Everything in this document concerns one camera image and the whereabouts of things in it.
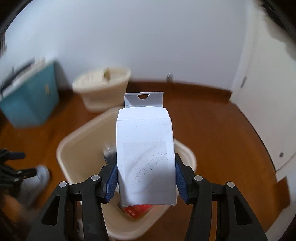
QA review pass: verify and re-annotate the beige lidded bin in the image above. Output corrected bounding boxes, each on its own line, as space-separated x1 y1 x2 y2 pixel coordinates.
72 67 131 113

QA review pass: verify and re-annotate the teal storage box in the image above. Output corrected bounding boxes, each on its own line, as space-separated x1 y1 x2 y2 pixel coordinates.
1 59 59 128

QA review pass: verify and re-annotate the blue item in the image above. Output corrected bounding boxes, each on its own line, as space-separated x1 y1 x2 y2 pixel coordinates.
103 144 116 165

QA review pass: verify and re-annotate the white door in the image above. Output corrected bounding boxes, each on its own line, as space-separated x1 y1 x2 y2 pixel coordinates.
231 13 295 170

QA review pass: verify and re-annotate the white blue medicine box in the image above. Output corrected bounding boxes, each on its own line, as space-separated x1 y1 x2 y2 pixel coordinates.
116 92 177 206

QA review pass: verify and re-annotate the metal door stopper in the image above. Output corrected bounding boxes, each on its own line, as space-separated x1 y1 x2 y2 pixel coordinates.
166 73 174 83

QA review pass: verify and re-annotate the red cigarette box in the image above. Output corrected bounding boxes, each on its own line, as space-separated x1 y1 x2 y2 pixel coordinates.
120 204 153 219

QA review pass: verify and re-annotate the grey slipper left foot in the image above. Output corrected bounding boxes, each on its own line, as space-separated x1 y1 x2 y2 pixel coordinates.
17 165 50 208

